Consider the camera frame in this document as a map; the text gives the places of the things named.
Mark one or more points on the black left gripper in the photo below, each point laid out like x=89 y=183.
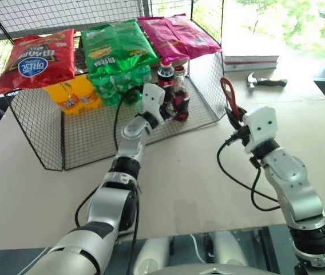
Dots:
x=166 y=110

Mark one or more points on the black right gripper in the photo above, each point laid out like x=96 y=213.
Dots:
x=242 y=133

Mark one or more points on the glass cola bottle red cap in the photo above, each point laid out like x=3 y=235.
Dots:
x=181 y=97

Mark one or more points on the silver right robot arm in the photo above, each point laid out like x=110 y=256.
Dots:
x=294 y=183

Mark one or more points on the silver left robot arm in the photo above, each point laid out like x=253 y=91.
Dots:
x=108 y=200

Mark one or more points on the plastic cola bottle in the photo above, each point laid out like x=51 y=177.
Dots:
x=164 y=78

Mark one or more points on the green soda bottle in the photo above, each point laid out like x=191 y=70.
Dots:
x=135 y=78
x=108 y=87

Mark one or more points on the orange soda bottle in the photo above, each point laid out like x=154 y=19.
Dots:
x=65 y=98
x=89 y=94

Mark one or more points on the pink chip bag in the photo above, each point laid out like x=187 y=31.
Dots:
x=158 y=38
x=192 y=35

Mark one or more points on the green chip bag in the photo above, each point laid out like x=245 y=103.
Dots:
x=134 y=43
x=99 y=48

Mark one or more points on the silver rounded robot shell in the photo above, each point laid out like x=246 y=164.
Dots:
x=151 y=255
x=228 y=250

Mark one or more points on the red chip bag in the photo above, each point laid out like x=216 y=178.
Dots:
x=36 y=61

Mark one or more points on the grey robot torso top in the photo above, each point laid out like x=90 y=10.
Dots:
x=208 y=270

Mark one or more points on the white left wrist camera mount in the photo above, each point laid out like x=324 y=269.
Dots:
x=152 y=98

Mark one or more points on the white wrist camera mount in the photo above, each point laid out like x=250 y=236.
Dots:
x=152 y=98
x=261 y=126

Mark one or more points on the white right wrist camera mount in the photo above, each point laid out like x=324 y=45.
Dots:
x=261 y=126

